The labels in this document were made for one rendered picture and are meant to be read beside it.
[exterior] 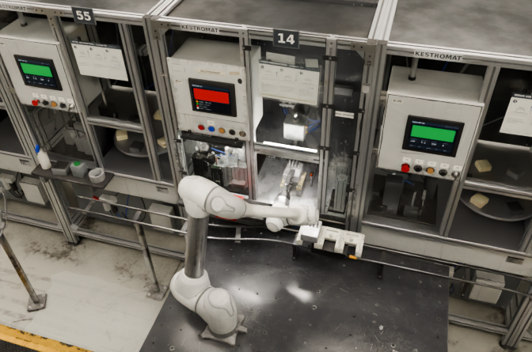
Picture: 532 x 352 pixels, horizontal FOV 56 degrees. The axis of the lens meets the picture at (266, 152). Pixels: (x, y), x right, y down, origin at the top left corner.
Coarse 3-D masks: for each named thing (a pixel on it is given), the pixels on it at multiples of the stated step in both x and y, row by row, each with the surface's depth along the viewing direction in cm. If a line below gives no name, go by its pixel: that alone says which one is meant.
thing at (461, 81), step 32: (416, 64) 219; (448, 64) 215; (512, 96) 215; (512, 128) 224; (480, 160) 240; (512, 160) 235; (384, 192) 271; (416, 192) 264; (448, 192) 258; (416, 224) 279
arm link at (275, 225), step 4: (276, 204) 276; (280, 204) 276; (268, 220) 269; (272, 220) 268; (276, 220) 268; (280, 220) 269; (284, 220) 269; (268, 224) 269; (272, 224) 268; (276, 224) 267; (280, 224) 268; (284, 224) 271; (288, 224) 270; (268, 228) 271; (272, 228) 269; (276, 228) 268; (280, 228) 269
